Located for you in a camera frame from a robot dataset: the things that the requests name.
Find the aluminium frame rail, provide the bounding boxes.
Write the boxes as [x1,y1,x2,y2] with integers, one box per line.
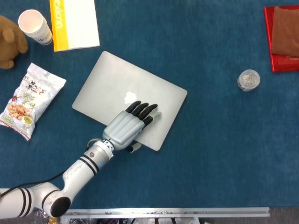
[60,207,271,220]

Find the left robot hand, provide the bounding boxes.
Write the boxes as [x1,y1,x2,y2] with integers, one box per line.
[102,100,162,154]

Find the white peanut snack bag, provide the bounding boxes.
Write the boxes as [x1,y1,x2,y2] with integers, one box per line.
[0,63,67,141]

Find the white paper cup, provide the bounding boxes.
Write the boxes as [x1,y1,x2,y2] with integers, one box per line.
[18,9,53,45]

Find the blue table cloth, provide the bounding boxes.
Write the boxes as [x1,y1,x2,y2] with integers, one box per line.
[0,0,299,210]

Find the yellow and white book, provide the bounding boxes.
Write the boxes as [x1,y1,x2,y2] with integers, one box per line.
[49,0,100,52]

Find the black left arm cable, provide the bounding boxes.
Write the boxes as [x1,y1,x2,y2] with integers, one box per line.
[0,138,103,199]

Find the folded brown cloth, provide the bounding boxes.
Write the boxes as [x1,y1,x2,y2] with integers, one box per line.
[271,6,299,58]

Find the silver laptop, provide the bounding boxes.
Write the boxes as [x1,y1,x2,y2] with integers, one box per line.
[71,51,188,152]

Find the brown plush toy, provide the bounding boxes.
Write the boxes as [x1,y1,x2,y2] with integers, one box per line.
[0,15,29,70]

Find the red flat box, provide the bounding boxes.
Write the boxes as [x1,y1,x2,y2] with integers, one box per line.
[263,6,299,73]

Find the clear plastic clip container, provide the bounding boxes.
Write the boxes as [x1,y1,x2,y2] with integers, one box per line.
[237,69,261,92]

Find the clear plastic bag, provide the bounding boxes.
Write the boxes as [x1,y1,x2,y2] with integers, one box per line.
[32,209,62,224]

